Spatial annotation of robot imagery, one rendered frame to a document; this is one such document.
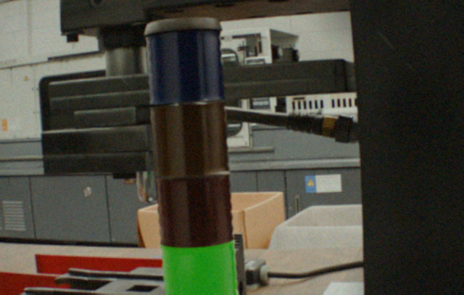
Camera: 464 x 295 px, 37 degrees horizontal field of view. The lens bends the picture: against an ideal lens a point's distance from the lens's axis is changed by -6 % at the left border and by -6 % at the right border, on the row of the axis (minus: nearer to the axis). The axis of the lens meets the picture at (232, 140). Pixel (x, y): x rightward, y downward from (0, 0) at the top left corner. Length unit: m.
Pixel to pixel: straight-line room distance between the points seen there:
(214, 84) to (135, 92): 0.26
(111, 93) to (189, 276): 0.29
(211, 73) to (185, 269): 0.10
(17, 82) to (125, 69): 5.74
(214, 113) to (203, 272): 0.08
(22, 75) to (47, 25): 2.32
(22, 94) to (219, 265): 6.00
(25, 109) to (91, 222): 1.15
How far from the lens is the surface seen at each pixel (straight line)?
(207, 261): 0.35
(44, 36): 8.60
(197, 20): 0.35
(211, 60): 0.35
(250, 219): 2.98
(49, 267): 1.03
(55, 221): 6.21
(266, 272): 1.00
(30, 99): 6.28
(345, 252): 1.19
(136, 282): 0.72
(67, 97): 0.64
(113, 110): 0.60
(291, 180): 5.26
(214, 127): 0.35
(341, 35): 7.11
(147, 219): 3.08
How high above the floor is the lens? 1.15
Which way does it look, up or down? 3 degrees down
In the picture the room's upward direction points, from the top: 4 degrees counter-clockwise
